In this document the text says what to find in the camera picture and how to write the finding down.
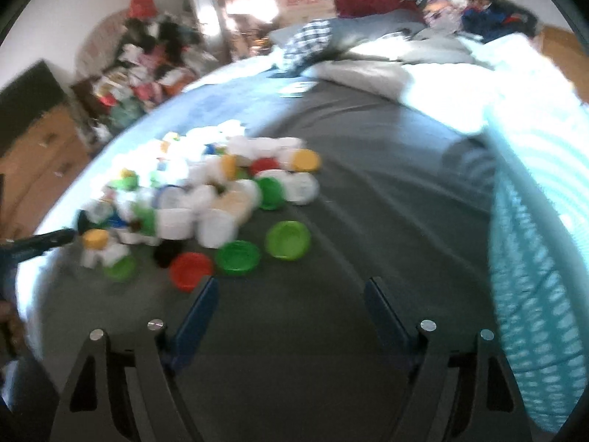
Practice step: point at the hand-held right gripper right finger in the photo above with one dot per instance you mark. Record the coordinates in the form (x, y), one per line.
(386, 320)

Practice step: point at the dark red blanket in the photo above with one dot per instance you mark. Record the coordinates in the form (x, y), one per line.
(368, 3)

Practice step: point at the dark flat screen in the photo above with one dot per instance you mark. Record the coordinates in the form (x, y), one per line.
(27, 96)

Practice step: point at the grey jacket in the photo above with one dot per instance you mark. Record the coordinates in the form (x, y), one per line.
(368, 25)

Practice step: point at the green bottle cap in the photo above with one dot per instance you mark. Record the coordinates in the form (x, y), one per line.
(287, 239)
(238, 257)

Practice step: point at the heap of assorted clutter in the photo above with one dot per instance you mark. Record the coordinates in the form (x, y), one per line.
(138, 64)

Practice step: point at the pile of plastic bottle caps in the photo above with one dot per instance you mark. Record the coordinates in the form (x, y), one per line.
(211, 207)

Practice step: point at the heap of clothes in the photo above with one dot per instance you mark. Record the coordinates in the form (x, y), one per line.
(483, 14)

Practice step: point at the wooden dresser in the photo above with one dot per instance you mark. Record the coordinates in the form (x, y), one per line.
(37, 156)

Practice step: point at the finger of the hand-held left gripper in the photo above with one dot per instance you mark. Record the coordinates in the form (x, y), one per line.
(41, 243)

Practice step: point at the dark grey bed sheet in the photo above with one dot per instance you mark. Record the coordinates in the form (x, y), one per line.
(368, 170)

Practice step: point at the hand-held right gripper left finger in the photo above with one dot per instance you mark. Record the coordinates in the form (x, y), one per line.
(198, 317)

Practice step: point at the red bottle cap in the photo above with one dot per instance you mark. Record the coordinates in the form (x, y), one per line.
(191, 270)

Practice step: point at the teal perforated plastic basket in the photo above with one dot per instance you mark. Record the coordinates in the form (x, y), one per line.
(529, 262)

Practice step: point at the light blue duvet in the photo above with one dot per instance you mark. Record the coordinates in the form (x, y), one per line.
(437, 83)

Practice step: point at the wooden headboard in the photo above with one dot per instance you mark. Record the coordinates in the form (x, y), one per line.
(566, 55)

